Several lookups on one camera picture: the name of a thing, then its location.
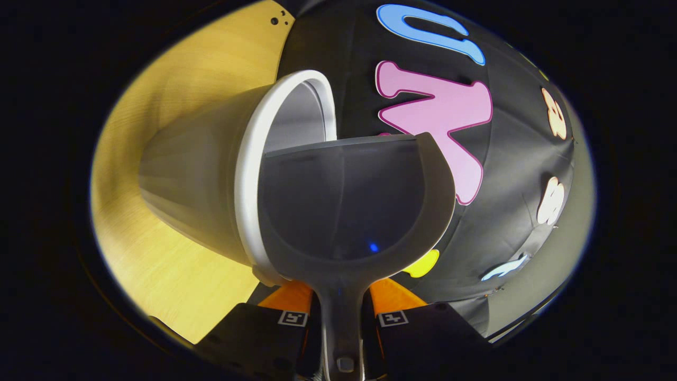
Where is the grey dustpan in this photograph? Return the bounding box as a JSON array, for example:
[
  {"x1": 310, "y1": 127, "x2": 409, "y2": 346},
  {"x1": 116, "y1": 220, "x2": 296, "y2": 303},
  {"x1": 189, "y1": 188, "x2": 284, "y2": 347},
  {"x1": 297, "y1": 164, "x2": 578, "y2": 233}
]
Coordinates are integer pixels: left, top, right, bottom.
[{"x1": 258, "y1": 132, "x2": 456, "y2": 381}]

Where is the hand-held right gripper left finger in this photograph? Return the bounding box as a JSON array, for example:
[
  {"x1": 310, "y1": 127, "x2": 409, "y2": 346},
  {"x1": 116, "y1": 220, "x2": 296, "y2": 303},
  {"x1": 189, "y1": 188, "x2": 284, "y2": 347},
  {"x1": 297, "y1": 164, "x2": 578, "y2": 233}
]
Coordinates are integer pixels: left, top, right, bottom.
[{"x1": 196, "y1": 279, "x2": 319, "y2": 380}]

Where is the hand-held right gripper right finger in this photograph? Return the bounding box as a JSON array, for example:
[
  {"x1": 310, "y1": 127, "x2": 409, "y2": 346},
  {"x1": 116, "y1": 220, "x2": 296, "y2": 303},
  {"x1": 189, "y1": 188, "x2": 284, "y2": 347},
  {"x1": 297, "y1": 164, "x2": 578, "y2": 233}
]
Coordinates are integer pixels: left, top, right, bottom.
[{"x1": 364, "y1": 279, "x2": 493, "y2": 380}]

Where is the white ribbed garbage bin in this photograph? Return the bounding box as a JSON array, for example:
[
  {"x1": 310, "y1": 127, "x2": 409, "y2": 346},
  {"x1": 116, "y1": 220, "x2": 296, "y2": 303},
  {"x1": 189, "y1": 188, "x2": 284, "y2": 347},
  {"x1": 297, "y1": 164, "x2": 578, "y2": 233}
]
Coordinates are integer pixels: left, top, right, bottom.
[{"x1": 139, "y1": 70, "x2": 338, "y2": 286}]

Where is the black backdrop cloth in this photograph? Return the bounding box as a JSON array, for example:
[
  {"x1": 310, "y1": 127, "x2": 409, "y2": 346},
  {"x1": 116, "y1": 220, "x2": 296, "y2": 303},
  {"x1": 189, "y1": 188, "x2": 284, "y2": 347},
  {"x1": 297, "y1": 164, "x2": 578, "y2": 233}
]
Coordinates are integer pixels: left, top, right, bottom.
[{"x1": 278, "y1": 0, "x2": 577, "y2": 339}]

